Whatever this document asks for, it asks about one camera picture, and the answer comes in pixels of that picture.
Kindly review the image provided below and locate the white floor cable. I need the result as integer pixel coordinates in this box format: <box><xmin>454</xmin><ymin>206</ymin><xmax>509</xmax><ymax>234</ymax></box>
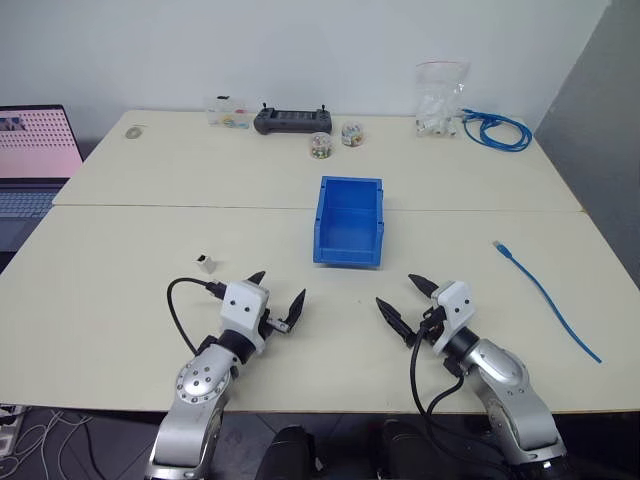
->
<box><xmin>0</xmin><ymin>407</ymin><xmax>96</xmax><ymax>480</ymax></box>

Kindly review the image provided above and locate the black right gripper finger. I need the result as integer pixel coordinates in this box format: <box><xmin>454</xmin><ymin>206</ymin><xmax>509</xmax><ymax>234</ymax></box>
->
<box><xmin>408</xmin><ymin>273</ymin><xmax>441</xmax><ymax>301</ymax></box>
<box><xmin>375</xmin><ymin>297</ymin><xmax>419</xmax><ymax>347</ymax></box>

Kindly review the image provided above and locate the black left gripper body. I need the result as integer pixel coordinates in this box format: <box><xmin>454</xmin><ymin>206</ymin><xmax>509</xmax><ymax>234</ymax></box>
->
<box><xmin>258</xmin><ymin>298</ymin><xmax>294</xmax><ymax>340</ymax></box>

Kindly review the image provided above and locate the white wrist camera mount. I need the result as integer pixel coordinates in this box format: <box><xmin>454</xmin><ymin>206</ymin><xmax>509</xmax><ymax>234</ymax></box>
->
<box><xmin>219</xmin><ymin>279</ymin><xmax>273</xmax><ymax>357</ymax></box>
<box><xmin>430</xmin><ymin>280</ymin><xmax>474</xmax><ymax>356</ymax></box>

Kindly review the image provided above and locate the clear globe of colourful beads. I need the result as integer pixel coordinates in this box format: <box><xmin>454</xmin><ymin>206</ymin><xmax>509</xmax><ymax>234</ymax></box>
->
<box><xmin>340</xmin><ymin>119</ymin><xmax>366</xmax><ymax>148</ymax></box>
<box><xmin>309</xmin><ymin>131</ymin><xmax>336</xmax><ymax>161</ymax></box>

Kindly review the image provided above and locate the open laptop with pink screen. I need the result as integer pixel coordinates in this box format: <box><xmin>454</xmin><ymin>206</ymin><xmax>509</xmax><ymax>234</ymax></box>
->
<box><xmin>0</xmin><ymin>103</ymin><xmax>86</xmax><ymax>275</ymax></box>

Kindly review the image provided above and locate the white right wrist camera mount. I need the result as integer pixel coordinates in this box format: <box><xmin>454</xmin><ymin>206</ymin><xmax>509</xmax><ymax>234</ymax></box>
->
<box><xmin>430</xmin><ymin>280</ymin><xmax>474</xmax><ymax>356</ymax></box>

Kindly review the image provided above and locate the clear box of colourful items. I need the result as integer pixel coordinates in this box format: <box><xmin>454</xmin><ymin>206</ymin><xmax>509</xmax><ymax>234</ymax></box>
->
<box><xmin>206</xmin><ymin>94</ymin><xmax>252</xmax><ymax>130</ymax></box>

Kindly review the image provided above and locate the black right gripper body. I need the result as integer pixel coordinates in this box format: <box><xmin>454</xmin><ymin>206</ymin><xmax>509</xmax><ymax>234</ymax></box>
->
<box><xmin>418</xmin><ymin>304</ymin><xmax>449</xmax><ymax>347</ymax></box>

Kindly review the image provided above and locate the clear bag of white parts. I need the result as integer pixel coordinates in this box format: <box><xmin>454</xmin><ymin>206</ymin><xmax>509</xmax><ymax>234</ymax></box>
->
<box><xmin>414</xmin><ymin>59</ymin><xmax>473</xmax><ymax>139</ymax></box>

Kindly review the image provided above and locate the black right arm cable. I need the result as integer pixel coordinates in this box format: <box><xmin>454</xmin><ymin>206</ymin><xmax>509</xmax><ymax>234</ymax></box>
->
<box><xmin>409</xmin><ymin>319</ymin><xmax>506</xmax><ymax>471</ymax></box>

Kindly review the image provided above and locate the short blue Ethernet cable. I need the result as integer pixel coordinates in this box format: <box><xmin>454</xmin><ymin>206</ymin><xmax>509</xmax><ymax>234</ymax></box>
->
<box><xmin>492</xmin><ymin>239</ymin><xmax>603</xmax><ymax>366</ymax></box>

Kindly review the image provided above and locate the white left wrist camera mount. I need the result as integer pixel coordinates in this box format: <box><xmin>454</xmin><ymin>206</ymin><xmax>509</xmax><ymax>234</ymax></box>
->
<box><xmin>219</xmin><ymin>279</ymin><xmax>273</xmax><ymax>357</ymax></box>

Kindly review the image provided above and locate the dark rounded shape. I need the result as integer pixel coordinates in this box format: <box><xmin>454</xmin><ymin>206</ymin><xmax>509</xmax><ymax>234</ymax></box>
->
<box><xmin>368</xmin><ymin>418</ymin><xmax>437</xmax><ymax>480</ymax></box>
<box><xmin>256</xmin><ymin>424</ymin><xmax>319</xmax><ymax>480</ymax></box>

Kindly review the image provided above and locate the black handheld controller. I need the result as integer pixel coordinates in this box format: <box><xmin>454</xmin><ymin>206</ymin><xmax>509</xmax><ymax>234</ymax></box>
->
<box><xmin>252</xmin><ymin>101</ymin><xmax>336</xmax><ymax>137</ymax></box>

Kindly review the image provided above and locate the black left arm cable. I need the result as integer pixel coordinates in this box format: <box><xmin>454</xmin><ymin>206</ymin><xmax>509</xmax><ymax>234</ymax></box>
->
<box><xmin>166</xmin><ymin>277</ymin><xmax>227</xmax><ymax>359</ymax></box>

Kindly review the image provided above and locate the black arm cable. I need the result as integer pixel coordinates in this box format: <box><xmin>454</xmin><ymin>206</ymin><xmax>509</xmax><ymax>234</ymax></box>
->
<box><xmin>166</xmin><ymin>277</ymin><xmax>227</xmax><ymax>359</ymax></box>
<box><xmin>409</xmin><ymin>319</ymin><xmax>506</xmax><ymax>471</ymax></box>

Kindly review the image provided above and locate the blue plastic bin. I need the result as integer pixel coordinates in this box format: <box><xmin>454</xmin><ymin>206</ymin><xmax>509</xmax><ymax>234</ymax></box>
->
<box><xmin>312</xmin><ymin>174</ymin><xmax>385</xmax><ymax>270</ymax></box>

